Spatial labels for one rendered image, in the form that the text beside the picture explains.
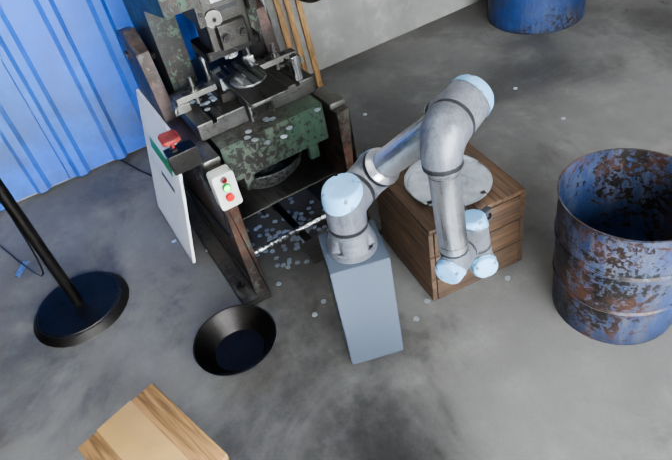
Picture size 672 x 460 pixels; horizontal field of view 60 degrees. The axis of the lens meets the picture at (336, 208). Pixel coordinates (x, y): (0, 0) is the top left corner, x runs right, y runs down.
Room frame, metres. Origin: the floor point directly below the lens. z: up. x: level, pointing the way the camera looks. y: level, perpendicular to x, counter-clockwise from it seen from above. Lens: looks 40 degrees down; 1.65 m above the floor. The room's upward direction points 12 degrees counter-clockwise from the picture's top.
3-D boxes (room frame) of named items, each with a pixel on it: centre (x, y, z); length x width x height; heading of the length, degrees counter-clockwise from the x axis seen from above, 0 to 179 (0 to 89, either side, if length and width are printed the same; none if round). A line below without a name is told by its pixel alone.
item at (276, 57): (1.99, 0.09, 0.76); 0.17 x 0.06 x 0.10; 113
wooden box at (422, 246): (1.59, -0.40, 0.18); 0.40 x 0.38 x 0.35; 16
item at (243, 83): (1.76, 0.18, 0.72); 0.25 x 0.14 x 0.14; 23
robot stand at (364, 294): (1.25, -0.02, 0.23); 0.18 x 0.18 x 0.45; 5
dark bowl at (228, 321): (1.32, 0.44, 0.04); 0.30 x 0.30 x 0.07
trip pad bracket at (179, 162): (1.59, 0.44, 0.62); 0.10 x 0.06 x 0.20; 113
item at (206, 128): (1.92, 0.24, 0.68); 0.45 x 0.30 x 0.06; 113
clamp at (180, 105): (1.85, 0.40, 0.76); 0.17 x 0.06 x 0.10; 113
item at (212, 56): (1.92, 0.25, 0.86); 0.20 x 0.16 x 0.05; 113
